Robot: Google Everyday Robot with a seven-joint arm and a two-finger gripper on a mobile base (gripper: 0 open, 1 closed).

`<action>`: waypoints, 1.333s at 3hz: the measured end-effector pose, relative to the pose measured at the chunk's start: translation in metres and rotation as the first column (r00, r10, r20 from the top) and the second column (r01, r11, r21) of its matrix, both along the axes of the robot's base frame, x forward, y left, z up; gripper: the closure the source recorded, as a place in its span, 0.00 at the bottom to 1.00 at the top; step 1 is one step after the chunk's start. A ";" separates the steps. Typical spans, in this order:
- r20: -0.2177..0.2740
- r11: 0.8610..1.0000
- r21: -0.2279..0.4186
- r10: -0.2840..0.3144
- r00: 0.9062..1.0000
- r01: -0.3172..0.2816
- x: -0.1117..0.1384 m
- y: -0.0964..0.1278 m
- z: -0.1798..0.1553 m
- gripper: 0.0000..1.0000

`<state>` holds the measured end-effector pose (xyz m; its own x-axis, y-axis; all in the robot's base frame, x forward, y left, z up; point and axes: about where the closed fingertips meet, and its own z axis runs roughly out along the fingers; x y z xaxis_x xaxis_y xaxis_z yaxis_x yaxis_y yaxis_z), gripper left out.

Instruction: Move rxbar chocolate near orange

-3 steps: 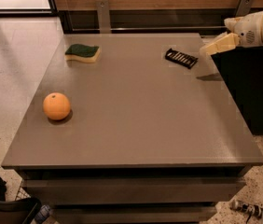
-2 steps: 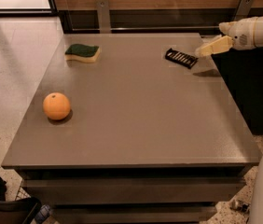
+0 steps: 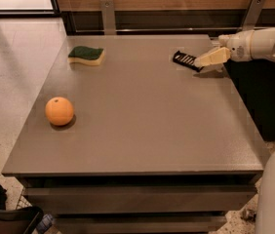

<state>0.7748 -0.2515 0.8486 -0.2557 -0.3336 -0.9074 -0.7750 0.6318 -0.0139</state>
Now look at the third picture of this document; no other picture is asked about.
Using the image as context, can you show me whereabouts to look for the blue object on floor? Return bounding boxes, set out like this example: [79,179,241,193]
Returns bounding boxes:
[36,214,57,234]

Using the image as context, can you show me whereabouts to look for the green and yellow sponge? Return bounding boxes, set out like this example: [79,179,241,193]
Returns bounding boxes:
[68,46,105,66]

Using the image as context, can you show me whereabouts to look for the orange fruit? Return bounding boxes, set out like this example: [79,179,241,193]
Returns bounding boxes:
[45,97,74,126]

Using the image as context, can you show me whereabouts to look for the right metal wall bracket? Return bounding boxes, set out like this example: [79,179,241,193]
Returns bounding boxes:
[240,0,266,31]

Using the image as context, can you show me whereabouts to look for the metal wall bracket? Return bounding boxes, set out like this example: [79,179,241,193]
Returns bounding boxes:
[240,0,266,31]
[100,0,116,35]

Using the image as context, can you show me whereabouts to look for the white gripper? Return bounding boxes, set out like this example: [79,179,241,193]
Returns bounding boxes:
[194,30,254,67]

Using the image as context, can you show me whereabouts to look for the black and white striped cable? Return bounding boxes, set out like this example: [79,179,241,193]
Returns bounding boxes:
[240,208,257,222]

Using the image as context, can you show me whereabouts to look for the black chair part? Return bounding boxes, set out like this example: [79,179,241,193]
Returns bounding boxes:
[0,185,43,234]

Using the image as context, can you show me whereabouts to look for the left metal wall bracket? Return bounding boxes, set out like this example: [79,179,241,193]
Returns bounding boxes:
[100,0,116,35]

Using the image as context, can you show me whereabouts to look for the grey upper drawer front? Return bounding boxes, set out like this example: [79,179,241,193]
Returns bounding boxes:
[25,185,256,215]

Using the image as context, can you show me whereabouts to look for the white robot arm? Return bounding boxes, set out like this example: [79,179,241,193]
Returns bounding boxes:
[194,27,275,234]

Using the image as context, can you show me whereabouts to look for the grey drawer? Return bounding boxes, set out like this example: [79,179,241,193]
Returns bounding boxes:
[56,214,226,234]
[25,185,256,215]

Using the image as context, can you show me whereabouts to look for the grey lower drawer front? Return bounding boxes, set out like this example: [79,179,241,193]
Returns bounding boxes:
[56,214,226,234]

